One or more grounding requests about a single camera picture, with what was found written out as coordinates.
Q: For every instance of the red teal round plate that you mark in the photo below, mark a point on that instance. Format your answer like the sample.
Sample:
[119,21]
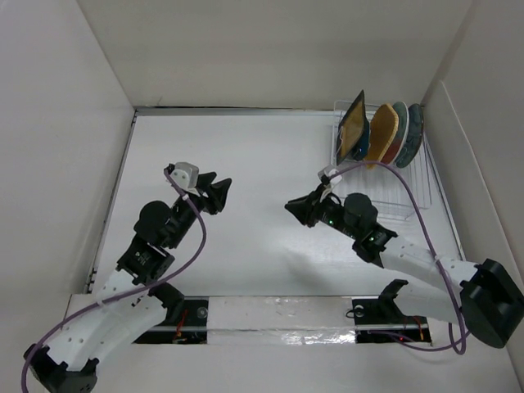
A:
[397,144]

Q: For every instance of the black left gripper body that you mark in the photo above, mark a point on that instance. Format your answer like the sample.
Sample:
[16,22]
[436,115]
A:
[186,211]

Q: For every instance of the teal round floral plate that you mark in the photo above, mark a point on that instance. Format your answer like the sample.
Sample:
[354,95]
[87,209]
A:
[414,137]

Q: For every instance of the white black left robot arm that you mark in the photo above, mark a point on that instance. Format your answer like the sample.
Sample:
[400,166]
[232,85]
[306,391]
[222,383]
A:
[135,297]

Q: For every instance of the white wire dish rack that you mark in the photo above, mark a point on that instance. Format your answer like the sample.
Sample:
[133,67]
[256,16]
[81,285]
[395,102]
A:
[393,194]

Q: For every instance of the black yellow square plate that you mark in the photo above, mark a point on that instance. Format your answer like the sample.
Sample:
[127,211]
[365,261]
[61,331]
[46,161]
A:
[350,129]

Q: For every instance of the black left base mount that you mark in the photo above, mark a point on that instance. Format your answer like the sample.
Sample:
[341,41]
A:
[188,326]

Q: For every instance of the woven bamboo square tray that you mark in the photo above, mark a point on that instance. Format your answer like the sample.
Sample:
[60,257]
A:
[383,129]

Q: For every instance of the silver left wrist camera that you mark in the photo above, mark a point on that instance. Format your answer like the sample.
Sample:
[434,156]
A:
[184,175]

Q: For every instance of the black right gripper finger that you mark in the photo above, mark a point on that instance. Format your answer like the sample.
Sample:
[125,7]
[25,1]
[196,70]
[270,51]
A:
[303,204]
[307,218]

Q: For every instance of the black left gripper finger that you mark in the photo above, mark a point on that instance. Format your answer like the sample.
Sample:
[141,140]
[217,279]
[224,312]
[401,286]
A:
[204,181]
[216,196]

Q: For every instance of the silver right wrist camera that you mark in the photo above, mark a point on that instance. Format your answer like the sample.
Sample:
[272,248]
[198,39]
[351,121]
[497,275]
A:
[329,178]

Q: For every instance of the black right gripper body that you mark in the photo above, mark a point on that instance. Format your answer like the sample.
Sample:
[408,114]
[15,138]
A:
[330,214]

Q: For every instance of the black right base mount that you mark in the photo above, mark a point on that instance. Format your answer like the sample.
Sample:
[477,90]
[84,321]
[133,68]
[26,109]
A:
[378,320]

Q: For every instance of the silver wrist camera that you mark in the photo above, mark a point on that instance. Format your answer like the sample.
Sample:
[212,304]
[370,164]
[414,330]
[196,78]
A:
[184,175]
[329,178]

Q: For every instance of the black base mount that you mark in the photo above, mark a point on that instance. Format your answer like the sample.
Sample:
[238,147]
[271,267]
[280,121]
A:
[188,326]
[378,320]

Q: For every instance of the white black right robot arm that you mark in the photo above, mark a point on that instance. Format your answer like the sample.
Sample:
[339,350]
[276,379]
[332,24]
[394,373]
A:
[483,296]

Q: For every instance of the dark blue heart-shaped plate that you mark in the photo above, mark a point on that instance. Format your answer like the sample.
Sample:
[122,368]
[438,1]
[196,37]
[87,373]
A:
[362,146]

